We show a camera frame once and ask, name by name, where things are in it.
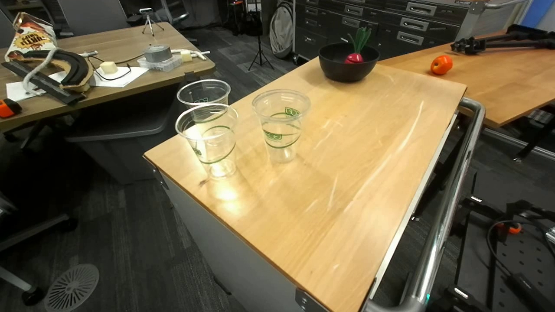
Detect red toy radish green leaves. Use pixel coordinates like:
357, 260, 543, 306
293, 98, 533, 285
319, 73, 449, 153
344, 26, 375, 66

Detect dark drawer cabinet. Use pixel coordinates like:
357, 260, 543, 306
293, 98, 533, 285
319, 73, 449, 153
293, 0, 482, 63

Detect mini camera tripod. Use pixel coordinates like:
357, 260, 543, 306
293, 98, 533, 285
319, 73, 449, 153
137, 6, 168, 39

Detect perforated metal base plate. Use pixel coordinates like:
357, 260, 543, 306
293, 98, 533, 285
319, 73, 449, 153
462, 231, 555, 312

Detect pale yellow small block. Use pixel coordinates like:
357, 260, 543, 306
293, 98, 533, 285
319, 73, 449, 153
99, 59, 120, 77

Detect white tube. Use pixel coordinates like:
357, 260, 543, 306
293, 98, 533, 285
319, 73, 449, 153
21, 46, 59, 94

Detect grey office chair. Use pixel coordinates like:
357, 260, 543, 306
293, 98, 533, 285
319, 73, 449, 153
54, 0, 132, 37

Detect large white paper sheet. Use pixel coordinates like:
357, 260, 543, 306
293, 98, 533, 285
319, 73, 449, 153
94, 65, 149, 91

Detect orange toy fruit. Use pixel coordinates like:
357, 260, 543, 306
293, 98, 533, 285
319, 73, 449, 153
429, 54, 455, 78

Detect black curved hose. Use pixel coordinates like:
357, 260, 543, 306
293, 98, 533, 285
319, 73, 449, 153
16, 49, 96, 96

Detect small white paper card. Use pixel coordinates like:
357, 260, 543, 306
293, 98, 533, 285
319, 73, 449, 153
5, 80, 49, 104

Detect tall black tripod stand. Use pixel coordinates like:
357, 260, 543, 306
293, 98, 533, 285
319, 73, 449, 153
246, 0, 278, 73

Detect black bowl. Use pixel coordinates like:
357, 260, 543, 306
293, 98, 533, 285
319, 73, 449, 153
318, 42, 382, 84

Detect grey tape roll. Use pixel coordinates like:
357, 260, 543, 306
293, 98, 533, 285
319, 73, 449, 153
142, 44, 174, 66

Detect blue panel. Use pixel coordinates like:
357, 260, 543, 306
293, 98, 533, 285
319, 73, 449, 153
519, 0, 555, 32

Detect black flat bar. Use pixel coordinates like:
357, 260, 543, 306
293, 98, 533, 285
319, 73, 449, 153
0, 59, 85, 108

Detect clear plastic container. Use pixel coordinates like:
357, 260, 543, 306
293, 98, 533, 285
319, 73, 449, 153
137, 54, 187, 75

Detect orange object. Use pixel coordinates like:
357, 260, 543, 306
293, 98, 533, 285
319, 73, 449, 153
0, 99, 24, 122

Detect black folded tripod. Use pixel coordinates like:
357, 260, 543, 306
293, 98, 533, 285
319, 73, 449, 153
449, 23, 555, 58

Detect white plug adapter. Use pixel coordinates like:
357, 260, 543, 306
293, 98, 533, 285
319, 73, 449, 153
172, 49, 213, 63

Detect dark chair with metal legs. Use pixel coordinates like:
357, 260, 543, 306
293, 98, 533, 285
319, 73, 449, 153
0, 189, 80, 309

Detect round perforated floor disc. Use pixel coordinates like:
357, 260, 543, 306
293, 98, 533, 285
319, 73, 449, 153
42, 264, 101, 312

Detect chip bag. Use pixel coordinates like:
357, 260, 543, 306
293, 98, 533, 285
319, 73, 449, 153
4, 13, 59, 63

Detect grey storage bin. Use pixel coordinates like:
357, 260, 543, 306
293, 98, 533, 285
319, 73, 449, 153
456, 0, 526, 42

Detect orange handled clamp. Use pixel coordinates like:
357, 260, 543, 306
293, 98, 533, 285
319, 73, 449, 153
494, 221, 526, 240

